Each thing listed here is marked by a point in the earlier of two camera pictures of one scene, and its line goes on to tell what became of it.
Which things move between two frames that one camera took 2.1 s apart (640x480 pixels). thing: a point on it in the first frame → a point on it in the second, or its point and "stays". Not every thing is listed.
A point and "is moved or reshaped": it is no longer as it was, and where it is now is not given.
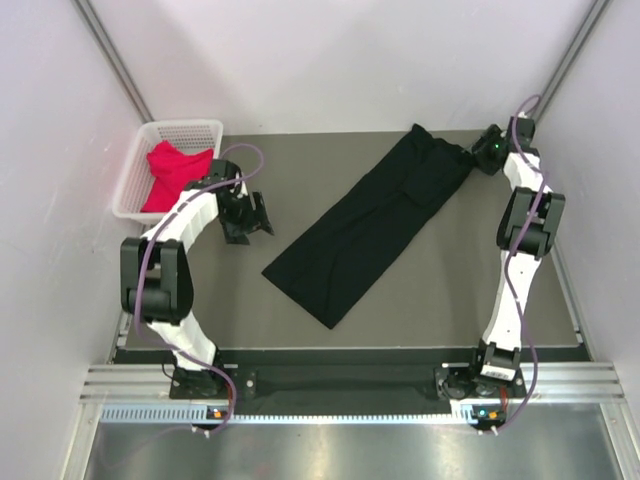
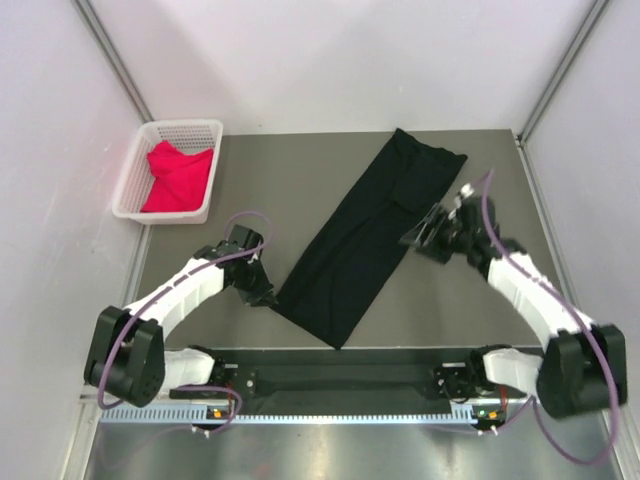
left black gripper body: x=238 y=219 → x=254 y=285
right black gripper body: x=486 y=147 → x=451 y=237
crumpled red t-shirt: x=174 y=171 stays
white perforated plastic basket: x=138 y=178 stays
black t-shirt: x=359 y=236 is moved or reshaped
